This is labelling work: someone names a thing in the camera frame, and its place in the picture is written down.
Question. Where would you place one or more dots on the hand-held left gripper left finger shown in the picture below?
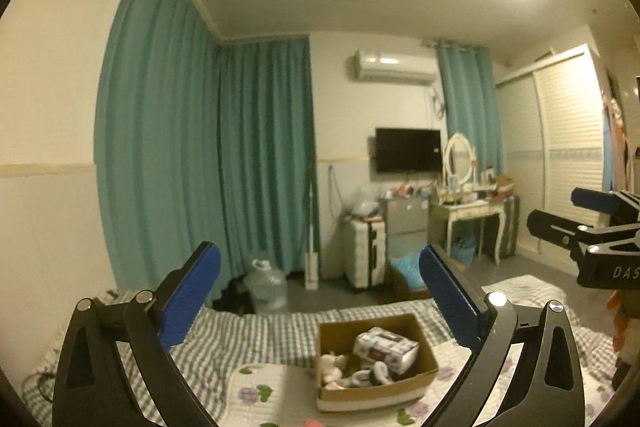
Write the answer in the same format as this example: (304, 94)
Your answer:
(187, 297)

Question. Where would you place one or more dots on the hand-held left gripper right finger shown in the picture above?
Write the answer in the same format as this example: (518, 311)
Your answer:
(450, 299)

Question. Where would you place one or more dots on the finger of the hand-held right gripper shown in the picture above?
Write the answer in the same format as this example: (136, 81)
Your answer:
(550, 224)
(592, 199)

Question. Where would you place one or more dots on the white blue tissue pack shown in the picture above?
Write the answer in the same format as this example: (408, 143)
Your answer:
(385, 347)

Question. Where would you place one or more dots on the large white sock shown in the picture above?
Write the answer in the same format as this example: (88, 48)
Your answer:
(367, 377)

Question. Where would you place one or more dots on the small curled white sock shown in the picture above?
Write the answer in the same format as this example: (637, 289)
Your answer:
(332, 369)

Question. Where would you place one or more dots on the person's right hand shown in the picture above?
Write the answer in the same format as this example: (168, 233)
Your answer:
(616, 317)

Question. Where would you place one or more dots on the black bag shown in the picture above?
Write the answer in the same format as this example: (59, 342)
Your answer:
(235, 297)

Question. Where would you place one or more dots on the brown floor cardboard box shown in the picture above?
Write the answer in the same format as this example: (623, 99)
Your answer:
(402, 289)

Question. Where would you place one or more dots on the white louvered wardrobe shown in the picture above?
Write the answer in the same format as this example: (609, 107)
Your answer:
(565, 157)

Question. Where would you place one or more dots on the blue plastic bag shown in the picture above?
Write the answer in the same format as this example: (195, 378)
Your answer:
(407, 269)

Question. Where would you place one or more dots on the hanging clothes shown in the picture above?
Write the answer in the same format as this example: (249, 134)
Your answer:
(617, 142)

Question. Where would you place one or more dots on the clear water jug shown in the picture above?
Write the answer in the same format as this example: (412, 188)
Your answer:
(267, 289)

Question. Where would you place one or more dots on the grey small fridge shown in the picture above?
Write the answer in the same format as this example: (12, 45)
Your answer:
(405, 227)

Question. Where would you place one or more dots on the white dressing table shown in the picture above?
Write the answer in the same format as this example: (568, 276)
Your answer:
(465, 209)

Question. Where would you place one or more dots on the white suitcase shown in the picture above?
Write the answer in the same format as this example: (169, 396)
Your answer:
(360, 257)

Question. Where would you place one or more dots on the oval white mirror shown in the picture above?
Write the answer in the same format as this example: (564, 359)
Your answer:
(460, 157)

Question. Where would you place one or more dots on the clear plastic bag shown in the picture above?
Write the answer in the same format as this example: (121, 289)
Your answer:
(365, 208)

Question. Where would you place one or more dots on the floral quilt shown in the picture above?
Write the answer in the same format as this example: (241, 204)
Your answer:
(260, 402)

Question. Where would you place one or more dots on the white upright mop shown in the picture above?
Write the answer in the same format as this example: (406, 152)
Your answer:
(311, 257)

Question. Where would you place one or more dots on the narrow teal curtain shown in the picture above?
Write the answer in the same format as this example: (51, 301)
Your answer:
(470, 107)

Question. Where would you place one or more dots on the wide teal curtain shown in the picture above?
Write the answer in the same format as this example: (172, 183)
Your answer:
(155, 132)

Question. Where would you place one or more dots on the teal curtain beside corner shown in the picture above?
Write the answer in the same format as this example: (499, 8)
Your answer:
(265, 147)

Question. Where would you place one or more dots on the pink item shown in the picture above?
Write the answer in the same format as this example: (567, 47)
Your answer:
(315, 423)

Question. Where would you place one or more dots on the white air conditioner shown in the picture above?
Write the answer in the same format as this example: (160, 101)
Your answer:
(392, 67)

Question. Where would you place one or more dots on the black wall television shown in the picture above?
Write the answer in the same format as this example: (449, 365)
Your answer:
(407, 150)

